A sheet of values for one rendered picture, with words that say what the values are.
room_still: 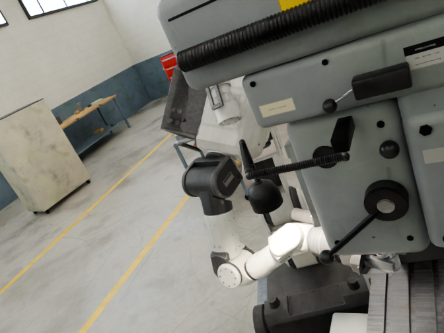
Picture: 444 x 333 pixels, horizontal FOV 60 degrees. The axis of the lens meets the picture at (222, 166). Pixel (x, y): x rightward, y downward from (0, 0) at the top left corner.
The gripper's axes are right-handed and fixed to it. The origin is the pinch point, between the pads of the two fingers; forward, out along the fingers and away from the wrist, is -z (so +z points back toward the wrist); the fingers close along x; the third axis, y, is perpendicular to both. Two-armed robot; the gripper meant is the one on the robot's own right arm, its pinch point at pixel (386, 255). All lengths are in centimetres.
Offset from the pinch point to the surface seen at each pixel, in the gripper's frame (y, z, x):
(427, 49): -46.1, -17.9, -5.3
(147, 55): 11, 985, 565
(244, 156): -35.2, 11.9, -17.1
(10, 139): 4, 606, 56
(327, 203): -22.1, 1.5, -11.3
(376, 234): -14.1, -5.1, -8.6
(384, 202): -23.3, -9.3, -10.4
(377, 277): 29.6, 17.4, 18.0
